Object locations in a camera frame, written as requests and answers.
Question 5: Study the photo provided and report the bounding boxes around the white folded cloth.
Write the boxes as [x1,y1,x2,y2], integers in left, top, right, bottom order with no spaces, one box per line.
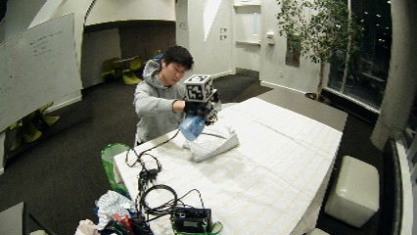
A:
[187,124,241,164]

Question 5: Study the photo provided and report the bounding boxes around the white marker cube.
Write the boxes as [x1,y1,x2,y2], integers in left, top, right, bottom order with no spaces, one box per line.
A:
[183,73,216,104]

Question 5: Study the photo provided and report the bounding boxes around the the person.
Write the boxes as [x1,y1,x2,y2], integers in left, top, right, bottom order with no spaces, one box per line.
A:
[132,45,196,145]

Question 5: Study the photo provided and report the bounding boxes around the white quilted table cover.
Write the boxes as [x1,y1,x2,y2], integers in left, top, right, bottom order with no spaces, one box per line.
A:
[114,96,344,235]

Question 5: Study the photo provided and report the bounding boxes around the yellow green chair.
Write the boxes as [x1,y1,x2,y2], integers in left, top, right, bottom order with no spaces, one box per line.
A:
[8,111,44,152]
[122,56,144,86]
[38,102,62,127]

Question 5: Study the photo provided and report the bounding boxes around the black electronic box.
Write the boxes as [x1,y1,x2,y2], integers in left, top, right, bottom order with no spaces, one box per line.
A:
[171,207,213,233]

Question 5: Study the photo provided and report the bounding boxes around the indoor tree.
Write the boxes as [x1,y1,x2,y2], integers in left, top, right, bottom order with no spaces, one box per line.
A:
[275,0,365,101]

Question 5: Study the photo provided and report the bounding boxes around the white crumpled plastic bag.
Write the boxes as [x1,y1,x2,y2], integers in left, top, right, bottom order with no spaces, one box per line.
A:
[95,190,139,231]

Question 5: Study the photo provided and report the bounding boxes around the white cube ottoman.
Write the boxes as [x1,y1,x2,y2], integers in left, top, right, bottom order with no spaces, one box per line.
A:
[324,155,381,229]

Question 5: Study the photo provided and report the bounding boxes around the large whiteboard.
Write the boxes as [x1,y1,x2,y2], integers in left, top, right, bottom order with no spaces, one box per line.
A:
[0,12,84,133]

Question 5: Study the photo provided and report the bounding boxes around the black cable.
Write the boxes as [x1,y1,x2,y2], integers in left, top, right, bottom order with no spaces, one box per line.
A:
[124,128,207,220]

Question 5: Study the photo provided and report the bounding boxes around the red handled tool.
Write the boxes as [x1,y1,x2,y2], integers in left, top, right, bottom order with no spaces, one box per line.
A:
[112,212,134,232]

